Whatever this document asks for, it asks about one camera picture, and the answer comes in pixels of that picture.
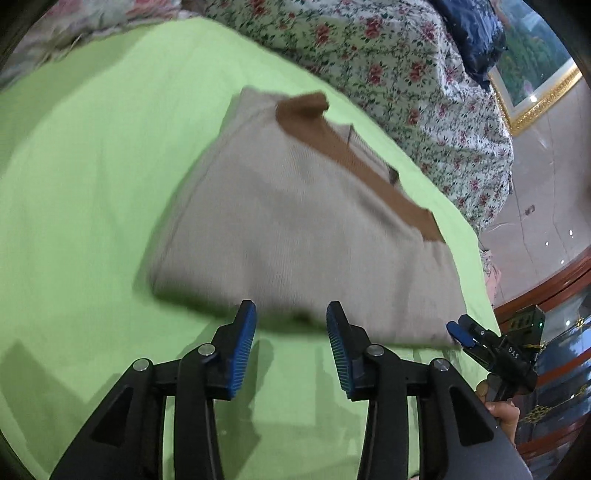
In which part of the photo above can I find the beige knit sweater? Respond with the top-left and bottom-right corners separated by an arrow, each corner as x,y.
147,88 -> 467,348

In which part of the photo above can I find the person's right hand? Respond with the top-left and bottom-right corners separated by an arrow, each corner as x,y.
475,380 -> 520,445

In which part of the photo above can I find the pink patterned bedsheet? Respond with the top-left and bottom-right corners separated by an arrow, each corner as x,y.
480,249 -> 502,305

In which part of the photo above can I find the gold framed picture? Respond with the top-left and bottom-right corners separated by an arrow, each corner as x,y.
489,0 -> 582,137

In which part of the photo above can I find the red floral quilt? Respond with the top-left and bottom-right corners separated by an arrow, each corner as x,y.
183,0 -> 514,231

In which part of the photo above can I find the dark blue garment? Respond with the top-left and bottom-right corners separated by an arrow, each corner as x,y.
431,0 -> 507,91

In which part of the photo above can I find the pink floral pillow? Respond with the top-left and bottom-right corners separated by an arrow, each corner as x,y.
1,1 -> 198,89

